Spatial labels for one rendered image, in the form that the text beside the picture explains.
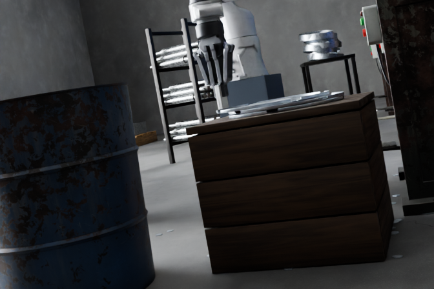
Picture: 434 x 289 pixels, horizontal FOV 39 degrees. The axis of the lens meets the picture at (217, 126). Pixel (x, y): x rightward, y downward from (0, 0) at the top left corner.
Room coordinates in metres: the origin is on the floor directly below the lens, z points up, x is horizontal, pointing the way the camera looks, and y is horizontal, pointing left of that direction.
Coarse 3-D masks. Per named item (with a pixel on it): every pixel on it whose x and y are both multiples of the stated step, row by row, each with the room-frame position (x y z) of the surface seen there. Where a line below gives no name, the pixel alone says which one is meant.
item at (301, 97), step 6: (294, 96) 1.68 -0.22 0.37; (300, 96) 1.67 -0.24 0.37; (306, 96) 1.43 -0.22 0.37; (312, 96) 1.44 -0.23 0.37; (318, 96) 1.46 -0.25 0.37; (258, 102) 1.70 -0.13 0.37; (264, 102) 1.53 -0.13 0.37; (270, 102) 1.50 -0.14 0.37; (276, 102) 1.42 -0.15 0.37; (282, 102) 1.42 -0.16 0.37; (288, 102) 1.42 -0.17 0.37; (228, 108) 1.65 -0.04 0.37; (234, 108) 1.46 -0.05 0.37; (240, 108) 1.45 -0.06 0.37; (246, 108) 1.44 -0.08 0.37; (252, 108) 1.43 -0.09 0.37
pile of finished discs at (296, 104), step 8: (320, 96) 1.63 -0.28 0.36; (328, 96) 1.42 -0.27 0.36; (336, 96) 1.44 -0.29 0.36; (280, 104) 1.47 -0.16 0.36; (288, 104) 1.39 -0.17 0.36; (296, 104) 1.39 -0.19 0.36; (304, 104) 1.39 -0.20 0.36; (312, 104) 1.39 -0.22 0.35; (320, 104) 1.40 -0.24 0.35; (232, 112) 1.48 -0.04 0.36; (240, 112) 1.50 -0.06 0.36; (248, 112) 1.43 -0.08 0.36; (256, 112) 1.41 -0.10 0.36; (264, 112) 1.40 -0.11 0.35; (272, 112) 1.42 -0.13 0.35
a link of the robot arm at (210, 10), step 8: (208, 0) 1.61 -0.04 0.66; (216, 0) 1.62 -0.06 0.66; (192, 8) 1.62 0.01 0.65; (200, 8) 1.57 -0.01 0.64; (208, 8) 1.57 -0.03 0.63; (216, 8) 1.57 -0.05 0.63; (192, 16) 1.63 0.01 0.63; (200, 16) 1.57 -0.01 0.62; (208, 16) 1.60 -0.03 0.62; (216, 16) 1.62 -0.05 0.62
